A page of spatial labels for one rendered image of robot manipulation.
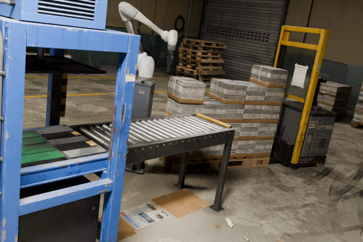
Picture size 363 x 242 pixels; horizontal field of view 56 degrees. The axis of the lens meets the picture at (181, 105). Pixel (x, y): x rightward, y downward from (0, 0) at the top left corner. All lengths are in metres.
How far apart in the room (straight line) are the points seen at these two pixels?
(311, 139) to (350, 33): 5.79
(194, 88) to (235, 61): 8.30
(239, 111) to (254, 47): 7.50
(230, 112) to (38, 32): 2.88
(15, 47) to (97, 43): 0.39
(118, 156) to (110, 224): 0.44
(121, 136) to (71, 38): 0.63
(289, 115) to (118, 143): 3.42
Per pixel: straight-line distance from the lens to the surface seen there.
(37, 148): 2.23
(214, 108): 3.97
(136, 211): 3.17
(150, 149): 2.45
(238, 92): 4.09
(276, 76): 4.42
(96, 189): 2.04
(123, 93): 1.90
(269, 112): 4.48
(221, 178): 3.28
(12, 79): 1.62
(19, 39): 1.60
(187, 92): 3.69
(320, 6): 10.77
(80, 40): 1.72
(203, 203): 3.46
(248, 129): 4.35
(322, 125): 5.01
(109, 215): 2.19
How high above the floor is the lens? 1.63
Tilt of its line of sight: 13 degrees down
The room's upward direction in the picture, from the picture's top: 9 degrees clockwise
